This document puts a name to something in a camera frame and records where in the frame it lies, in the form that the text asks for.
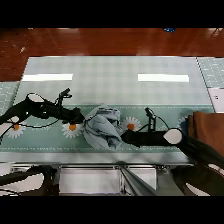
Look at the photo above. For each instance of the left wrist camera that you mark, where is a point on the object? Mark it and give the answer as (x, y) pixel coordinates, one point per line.
(63, 96)

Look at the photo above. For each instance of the light grey shirt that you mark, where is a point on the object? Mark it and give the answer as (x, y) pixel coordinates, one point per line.
(100, 128)

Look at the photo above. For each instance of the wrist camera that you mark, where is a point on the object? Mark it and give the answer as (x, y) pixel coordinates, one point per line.
(151, 118)
(63, 96)

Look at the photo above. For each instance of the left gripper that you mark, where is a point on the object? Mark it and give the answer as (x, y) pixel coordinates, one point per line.
(72, 115)

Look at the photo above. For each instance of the silver frame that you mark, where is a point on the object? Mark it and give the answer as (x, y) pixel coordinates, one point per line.
(93, 180)

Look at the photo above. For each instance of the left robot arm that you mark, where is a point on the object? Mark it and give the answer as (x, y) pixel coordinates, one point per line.
(23, 108)

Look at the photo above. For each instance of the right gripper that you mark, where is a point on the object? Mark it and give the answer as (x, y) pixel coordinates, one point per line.
(130, 137)

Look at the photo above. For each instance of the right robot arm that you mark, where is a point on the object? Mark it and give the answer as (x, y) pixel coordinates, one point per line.
(196, 148)

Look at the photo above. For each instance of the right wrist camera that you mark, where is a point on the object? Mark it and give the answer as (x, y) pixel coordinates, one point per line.
(151, 118)

